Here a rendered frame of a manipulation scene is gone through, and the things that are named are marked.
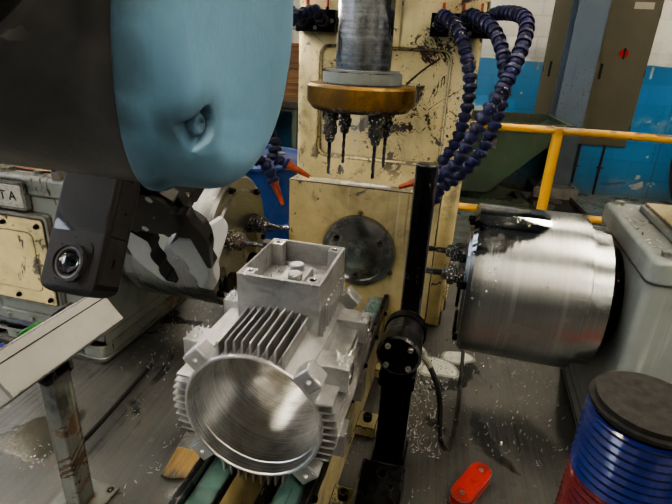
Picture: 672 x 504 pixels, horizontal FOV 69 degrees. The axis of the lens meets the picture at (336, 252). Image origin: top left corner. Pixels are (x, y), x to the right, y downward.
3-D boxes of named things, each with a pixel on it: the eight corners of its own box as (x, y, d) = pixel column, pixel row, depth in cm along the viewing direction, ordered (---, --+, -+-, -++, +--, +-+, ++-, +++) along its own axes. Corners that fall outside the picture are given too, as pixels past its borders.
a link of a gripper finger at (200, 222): (231, 257, 44) (186, 184, 37) (225, 270, 43) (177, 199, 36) (187, 254, 45) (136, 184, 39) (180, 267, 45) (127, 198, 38)
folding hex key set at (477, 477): (474, 467, 76) (476, 458, 75) (493, 479, 74) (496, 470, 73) (444, 501, 70) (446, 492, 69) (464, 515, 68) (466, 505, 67)
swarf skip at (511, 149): (428, 205, 484) (439, 117, 452) (427, 182, 570) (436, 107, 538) (555, 217, 469) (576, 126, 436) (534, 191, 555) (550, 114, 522)
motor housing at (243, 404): (247, 369, 76) (244, 256, 69) (367, 393, 72) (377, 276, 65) (178, 465, 58) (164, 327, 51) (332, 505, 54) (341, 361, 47)
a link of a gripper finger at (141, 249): (197, 246, 52) (179, 185, 45) (172, 291, 49) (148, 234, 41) (170, 239, 53) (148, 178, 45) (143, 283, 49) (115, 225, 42)
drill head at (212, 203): (139, 253, 117) (126, 147, 107) (282, 276, 108) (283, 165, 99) (57, 299, 95) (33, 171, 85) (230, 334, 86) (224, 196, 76)
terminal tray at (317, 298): (272, 284, 69) (272, 237, 67) (345, 296, 67) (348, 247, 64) (235, 326, 59) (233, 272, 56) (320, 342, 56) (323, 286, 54)
